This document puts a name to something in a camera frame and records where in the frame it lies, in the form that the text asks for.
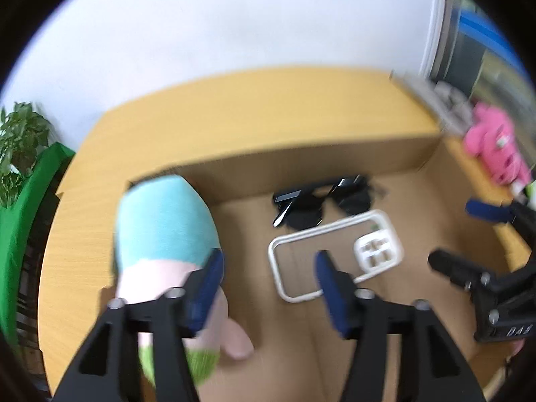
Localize teal-haired pink plush doll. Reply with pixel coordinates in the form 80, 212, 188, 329
113, 175, 255, 386

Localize black sunglasses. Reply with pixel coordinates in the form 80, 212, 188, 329
272, 175, 384, 230

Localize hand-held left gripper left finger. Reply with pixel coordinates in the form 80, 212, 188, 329
52, 248, 225, 402

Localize brown cardboard box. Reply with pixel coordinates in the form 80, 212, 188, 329
126, 132, 535, 402

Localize green board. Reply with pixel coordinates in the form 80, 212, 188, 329
0, 142, 76, 346

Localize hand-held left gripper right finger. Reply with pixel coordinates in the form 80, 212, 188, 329
315, 250, 486, 402

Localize glass partition with blue stripe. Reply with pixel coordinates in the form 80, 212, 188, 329
422, 0, 536, 143

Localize white phone case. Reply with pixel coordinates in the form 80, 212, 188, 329
268, 209, 405, 304

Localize pink plush toy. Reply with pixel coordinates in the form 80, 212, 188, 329
463, 103, 532, 186

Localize grey blurred object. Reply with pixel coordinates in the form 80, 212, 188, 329
391, 71, 476, 135

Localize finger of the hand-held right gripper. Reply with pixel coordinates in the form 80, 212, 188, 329
428, 249, 501, 299
466, 199, 524, 230

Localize green potted plant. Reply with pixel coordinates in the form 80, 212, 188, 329
0, 101, 55, 208

